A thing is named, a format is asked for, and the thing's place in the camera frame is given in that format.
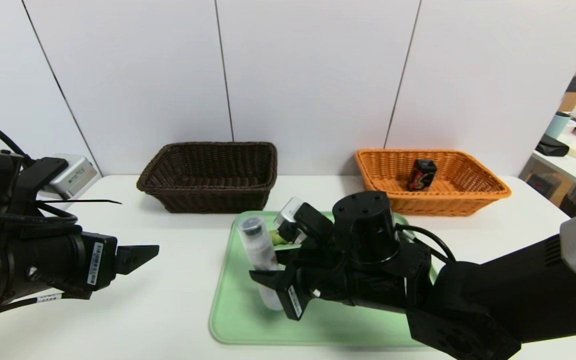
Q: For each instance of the dark brown wicker basket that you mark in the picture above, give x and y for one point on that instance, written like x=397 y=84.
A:
x=208 y=200

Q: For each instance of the black pouch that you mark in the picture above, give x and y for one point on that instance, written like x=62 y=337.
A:
x=552 y=146

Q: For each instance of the white plastic bottle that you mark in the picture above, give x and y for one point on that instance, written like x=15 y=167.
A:
x=258 y=245

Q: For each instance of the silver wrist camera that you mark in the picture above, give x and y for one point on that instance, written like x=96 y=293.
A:
x=73 y=175
x=290 y=212

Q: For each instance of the orange wicker basket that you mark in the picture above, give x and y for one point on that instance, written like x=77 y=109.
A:
x=468 y=200

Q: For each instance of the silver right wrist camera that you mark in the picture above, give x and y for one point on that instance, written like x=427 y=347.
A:
x=290 y=212

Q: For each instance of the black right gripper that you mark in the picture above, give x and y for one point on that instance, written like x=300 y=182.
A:
x=292 y=300

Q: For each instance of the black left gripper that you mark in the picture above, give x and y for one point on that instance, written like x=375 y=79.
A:
x=100 y=262

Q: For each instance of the teal cup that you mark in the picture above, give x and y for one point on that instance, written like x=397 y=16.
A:
x=557 y=125

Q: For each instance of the light green plastic tray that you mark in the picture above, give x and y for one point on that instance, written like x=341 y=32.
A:
x=238 y=310

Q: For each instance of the black red gum box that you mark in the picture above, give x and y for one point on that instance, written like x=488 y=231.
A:
x=422 y=175

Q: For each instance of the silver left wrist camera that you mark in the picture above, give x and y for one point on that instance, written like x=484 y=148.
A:
x=73 y=175

